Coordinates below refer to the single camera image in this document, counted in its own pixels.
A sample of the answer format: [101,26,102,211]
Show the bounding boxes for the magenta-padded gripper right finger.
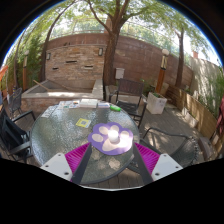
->
[133,142,184,186]

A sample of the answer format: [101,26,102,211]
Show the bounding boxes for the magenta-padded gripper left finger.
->
[39,142,94,186]

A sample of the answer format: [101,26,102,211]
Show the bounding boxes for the white computer mouse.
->
[107,129,120,144]

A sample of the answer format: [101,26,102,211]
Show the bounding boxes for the yellow square card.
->
[75,117,92,129]

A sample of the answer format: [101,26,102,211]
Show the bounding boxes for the black mesh round-back armchair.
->
[128,126,198,174]

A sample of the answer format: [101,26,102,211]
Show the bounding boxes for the colourful printed magazine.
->
[58,100,81,110]

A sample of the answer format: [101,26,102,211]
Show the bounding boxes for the pale printed leaflet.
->
[40,105,58,119]

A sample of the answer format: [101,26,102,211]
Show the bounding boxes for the white square planter box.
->
[146,91,168,115]

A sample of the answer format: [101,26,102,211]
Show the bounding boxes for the white closed book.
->
[79,98,99,109]

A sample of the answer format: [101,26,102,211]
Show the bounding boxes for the thin white-blue book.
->
[97,101,111,109]

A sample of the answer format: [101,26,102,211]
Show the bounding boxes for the stone raised planter bed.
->
[20,78,104,109]

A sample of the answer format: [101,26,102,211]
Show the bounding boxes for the dark metal chair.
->
[198,129,224,161]

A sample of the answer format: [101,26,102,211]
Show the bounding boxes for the black metal armchair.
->
[0,106,38,164]

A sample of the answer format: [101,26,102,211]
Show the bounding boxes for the dark slatted armchair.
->
[107,78,148,129]

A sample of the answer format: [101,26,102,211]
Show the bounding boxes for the slim straight tree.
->
[174,26,186,88]

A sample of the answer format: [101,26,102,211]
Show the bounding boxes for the thin leaning tree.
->
[39,3,74,83]

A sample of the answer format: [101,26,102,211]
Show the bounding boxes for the thick forked tree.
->
[86,0,134,86]

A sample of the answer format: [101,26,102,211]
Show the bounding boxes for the wooden garden lamp post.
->
[155,48,170,94]

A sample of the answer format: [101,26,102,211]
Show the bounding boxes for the white wall box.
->
[114,67,126,80]

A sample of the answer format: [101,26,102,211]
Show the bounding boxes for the slim wooden lamp post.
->
[21,49,30,91]

